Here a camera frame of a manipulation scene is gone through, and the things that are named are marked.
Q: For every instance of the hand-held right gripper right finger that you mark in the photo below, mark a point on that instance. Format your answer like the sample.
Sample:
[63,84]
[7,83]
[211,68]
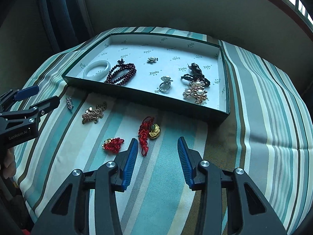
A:
[184,159]

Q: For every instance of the person's left hand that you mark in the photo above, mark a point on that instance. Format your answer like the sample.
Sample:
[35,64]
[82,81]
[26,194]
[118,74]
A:
[8,164]

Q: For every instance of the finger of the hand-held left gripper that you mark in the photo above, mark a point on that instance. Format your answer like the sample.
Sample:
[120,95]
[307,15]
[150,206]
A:
[25,93]
[36,109]

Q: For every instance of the small pearl flower brooch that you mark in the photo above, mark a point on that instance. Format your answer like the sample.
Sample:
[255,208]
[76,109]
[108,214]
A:
[152,58]

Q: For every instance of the white jade bangle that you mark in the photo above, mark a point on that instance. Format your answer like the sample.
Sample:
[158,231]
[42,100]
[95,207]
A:
[88,76]

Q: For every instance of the dark blue curtain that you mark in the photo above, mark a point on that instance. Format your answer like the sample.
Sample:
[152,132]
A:
[63,9]

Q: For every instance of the dark green box tray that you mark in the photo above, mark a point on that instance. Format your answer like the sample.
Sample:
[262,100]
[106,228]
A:
[171,66]

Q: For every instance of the wooden window sill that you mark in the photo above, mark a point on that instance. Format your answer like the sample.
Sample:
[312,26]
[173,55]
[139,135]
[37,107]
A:
[276,1]

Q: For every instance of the small red knot charm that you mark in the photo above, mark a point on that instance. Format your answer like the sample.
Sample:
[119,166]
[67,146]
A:
[113,145]

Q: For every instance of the large pearl cluster brooch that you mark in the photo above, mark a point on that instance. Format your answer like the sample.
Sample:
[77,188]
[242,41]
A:
[196,92]

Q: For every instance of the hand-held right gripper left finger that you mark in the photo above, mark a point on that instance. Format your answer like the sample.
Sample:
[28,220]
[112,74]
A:
[130,159]

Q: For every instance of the red knot gold charm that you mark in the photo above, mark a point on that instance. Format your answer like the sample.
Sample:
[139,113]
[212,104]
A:
[144,132]

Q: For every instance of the silver crystal bar brooch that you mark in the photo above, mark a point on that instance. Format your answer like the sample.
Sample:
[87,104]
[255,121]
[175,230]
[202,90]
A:
[69,103]

